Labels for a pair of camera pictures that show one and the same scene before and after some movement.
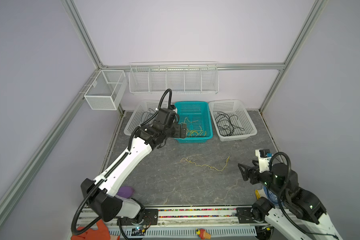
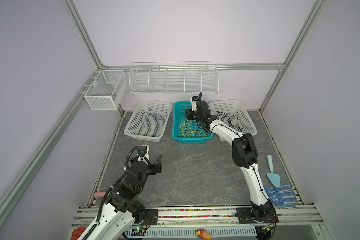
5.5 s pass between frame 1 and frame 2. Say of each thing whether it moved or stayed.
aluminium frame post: stayed
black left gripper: moved
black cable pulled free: stayed
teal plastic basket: stayed
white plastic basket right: stayed
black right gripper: moved
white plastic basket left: stayed
